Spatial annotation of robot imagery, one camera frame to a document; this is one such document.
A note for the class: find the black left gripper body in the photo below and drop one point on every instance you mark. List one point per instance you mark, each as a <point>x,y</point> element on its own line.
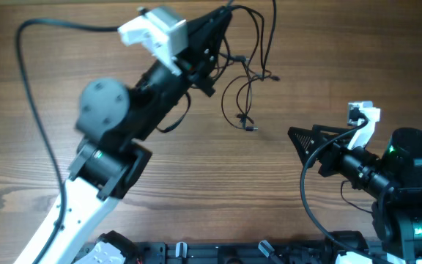
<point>193,67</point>

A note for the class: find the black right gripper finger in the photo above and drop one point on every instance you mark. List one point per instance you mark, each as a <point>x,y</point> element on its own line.
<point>304,143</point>
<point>329,131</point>

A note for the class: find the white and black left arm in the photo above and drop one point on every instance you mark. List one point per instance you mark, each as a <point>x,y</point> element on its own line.
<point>115,119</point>

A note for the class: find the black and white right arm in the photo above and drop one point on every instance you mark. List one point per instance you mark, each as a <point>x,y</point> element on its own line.
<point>394,180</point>

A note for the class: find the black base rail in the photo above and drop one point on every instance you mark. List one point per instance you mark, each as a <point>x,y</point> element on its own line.
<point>214,253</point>

